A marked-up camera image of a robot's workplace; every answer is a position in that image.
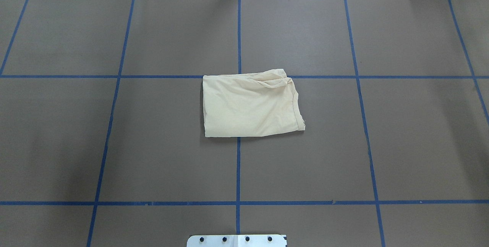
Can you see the beige long-sleeve printed shirt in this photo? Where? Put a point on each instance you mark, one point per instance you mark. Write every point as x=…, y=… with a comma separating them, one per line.
x=250, y=105

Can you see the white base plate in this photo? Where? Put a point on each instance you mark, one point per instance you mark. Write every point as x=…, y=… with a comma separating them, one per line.
x=250, y=240

